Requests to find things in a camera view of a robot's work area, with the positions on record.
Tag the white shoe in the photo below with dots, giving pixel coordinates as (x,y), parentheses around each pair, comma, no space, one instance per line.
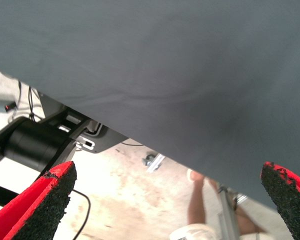
(192,232)

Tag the aluminium table leg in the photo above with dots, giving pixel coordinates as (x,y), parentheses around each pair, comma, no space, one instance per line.
(227,215)

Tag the person bare leg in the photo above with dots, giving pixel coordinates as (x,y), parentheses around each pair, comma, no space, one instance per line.
(196,200)
(247,222)

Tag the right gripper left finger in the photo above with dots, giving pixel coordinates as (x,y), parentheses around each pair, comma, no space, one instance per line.
(35,210)

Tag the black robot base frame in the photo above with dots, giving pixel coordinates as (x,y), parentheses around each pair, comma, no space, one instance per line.
(32,147)

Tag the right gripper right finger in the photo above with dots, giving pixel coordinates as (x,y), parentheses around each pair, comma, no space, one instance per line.
(290,205)

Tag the aluminium foot with caster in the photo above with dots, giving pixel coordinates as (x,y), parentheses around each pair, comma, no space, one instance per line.
(153,162)

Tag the dark grey table cloth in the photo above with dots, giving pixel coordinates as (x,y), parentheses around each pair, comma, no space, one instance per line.
(165,62)

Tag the small black device red light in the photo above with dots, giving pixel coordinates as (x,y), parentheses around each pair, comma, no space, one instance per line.
(10,107)

